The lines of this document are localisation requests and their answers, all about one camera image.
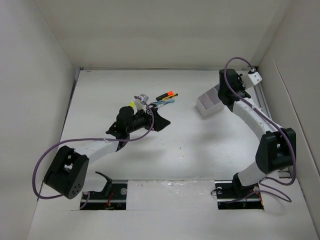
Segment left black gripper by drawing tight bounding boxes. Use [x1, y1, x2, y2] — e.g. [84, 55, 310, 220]
[126, 105, 170, 134]

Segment yellow cap highlighter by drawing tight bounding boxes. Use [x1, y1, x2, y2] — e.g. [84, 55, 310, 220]
[128, 101, 136, 108]

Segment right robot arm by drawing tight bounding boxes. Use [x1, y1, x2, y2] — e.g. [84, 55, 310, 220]
[218, 68, 297, 200]

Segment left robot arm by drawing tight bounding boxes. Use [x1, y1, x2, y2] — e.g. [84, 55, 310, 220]
[44, 106, 171, 199]

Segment white three-compartment container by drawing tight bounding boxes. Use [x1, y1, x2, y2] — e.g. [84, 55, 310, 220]
[195, 84, 225, 117]

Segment yellow utility knife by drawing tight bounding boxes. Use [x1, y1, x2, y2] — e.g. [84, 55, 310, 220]
[162, 93, 179, 101]

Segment orange cap highlighter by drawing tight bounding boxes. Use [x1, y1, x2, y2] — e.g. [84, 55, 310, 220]
[155, 91, 175, 101]

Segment black handled scissors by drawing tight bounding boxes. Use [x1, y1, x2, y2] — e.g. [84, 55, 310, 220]
[148, 100, 175, 109]

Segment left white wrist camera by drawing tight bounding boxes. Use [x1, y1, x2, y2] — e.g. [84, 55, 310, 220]
[133, 94, 149, 111]

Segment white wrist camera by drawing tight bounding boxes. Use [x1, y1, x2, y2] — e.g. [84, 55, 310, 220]
[241, 70, 262, 89]
[133, 94, 149, 111]

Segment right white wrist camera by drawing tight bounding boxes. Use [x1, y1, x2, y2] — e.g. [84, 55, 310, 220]
[241, 70, 262, 89]

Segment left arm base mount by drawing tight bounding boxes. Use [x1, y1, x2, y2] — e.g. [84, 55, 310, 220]
[79, 171, 128, 211]

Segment aluminium side rail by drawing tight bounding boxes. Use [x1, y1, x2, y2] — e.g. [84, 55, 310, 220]
[248, 65, 292, 179]

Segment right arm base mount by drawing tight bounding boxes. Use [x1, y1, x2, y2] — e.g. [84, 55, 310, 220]
[211, 180, 264, 210]

